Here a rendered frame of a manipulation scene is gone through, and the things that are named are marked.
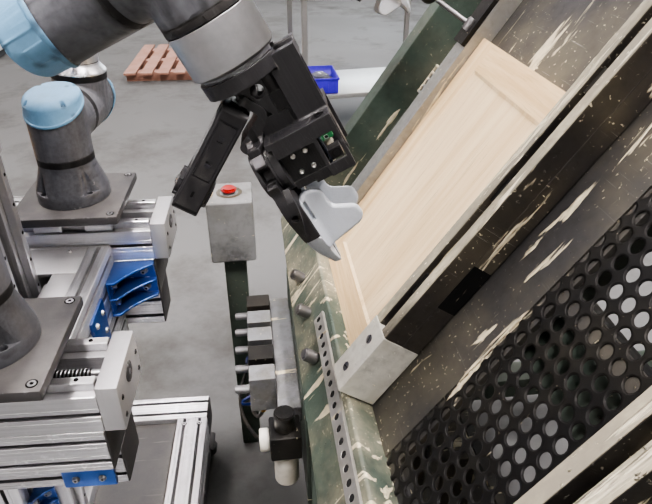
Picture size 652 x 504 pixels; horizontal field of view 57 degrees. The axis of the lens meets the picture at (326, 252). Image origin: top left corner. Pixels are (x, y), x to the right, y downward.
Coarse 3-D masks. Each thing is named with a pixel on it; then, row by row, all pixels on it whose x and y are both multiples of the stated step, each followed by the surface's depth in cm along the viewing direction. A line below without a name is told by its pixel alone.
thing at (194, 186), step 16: (224, 112) 50; (240, 112) 50; (208, 128) 53; (224, 128) 51; (240, 128) 51; (208, 144) 51; (224, 144) 51; (192, 160) 54; (208, 160) 52; (224, 160) 52; (176, 176) 55; (192, 176) 53; (208, 176) 53; (176, 192) 55; (192, 192) 54; (208, 192) 54; (192, 208) 55
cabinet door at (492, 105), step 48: (480, 48) 120; (480, 96) 112; (528, 96) 98; (432, 144) 120; (480, 144) 105; (384, 192) 129; (432, 192) 112; (480, 192) 98; (384, 240) 119; (432, 240) 104; (336, 288) 127; (384, 288) 111
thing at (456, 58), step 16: (512, 0) 117; (496, 16) 118; (480, 32) 120; (496, 32) 120; (464, 48) 121; (448, 64) 124; (432, 80) 127; (448, 80) 124; (432, 96) 125; (416, 112) 127; (400, 128) 130; (384, 144) 134; (400, 144) 130; (384, 160) 132; (368, 176) 133
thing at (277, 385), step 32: (288, 288) 144; (256, 320) 139; (288, 320) 143; (256, 352) 129; (288, 352) 133; (256, 384) 123; (288, 384) 125; (256, 416) 133; (288, 416) 111; (288, 448) 113; (288, 480) 119
